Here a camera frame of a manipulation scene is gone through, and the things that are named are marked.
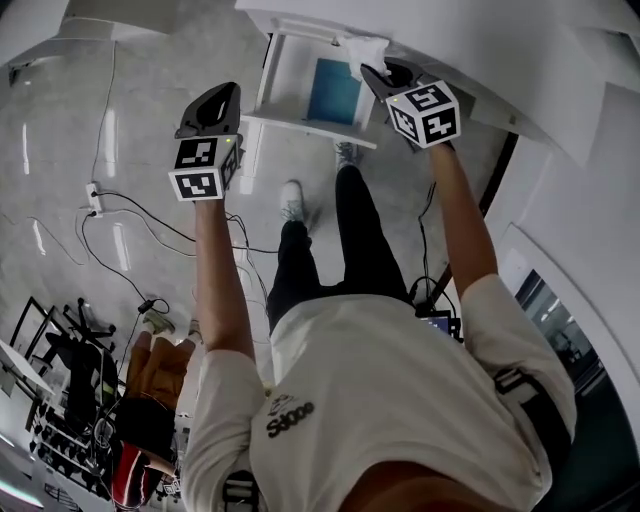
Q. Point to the person's black trousers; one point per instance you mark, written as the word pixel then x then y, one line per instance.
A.
pixel 360 240

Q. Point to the white cabinet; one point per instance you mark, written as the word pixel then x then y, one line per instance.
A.
pixel 525 60

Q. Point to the glass window panel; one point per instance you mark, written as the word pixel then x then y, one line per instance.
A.
pixel 555 325

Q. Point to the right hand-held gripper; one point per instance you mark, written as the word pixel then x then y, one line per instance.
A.
pixel 425 115

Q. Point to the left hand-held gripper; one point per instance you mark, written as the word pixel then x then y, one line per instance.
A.
pixel 197 167

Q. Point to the person's right forearm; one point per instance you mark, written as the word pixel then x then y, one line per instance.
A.
pixel 465 220

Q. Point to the white cloth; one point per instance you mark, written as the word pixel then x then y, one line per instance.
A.
pixel 365 50

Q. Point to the blue panel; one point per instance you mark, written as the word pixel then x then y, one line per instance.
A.
pixel 334 92

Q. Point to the black office chair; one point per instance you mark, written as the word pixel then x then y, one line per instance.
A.
pixel 82 360

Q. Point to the white power strip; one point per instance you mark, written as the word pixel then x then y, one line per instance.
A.
pixel 93 200

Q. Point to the person's right grey shoe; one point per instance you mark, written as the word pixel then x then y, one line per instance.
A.
pixel 347 156

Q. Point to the metal storage rack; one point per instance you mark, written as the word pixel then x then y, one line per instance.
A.
pixel 65 440

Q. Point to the person's left white shoe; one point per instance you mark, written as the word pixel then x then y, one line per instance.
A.
pixel 292 200

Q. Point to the person's left forearm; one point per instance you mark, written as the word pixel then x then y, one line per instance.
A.
pixel 220 280

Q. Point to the white shelf unit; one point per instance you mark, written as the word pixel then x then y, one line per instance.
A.
pixel 280 105

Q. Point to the person's white t-shirt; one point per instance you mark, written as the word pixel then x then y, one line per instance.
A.
pixel 375 400

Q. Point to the black device with screen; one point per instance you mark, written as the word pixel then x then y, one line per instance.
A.
pixel 440 325

